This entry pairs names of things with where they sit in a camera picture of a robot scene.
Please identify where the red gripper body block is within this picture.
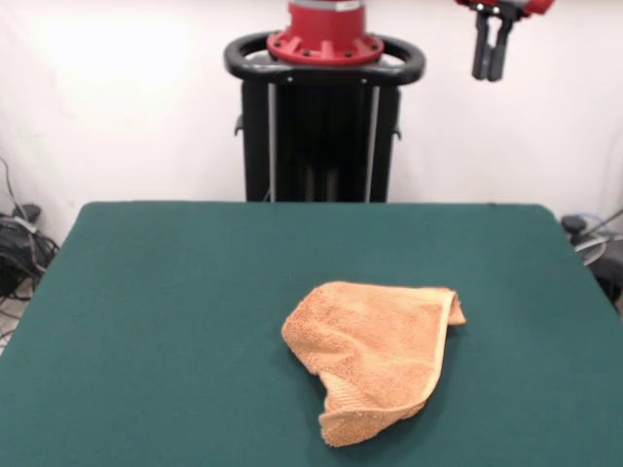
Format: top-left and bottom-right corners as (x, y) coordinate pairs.
(455, 0), (556, 21)

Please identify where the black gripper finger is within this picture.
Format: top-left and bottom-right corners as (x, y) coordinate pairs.
(470, 12), (495, 82)
(490, 13), (515, 82)

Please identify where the dark green table cloth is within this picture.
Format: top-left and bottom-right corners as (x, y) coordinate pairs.
(0, 201), (623, 467)

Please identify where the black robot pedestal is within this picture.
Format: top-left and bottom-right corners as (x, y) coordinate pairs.
(223, 31), (427, 203)

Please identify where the black cable tangle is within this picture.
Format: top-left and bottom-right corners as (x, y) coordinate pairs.
(0, 155), (62, 315)

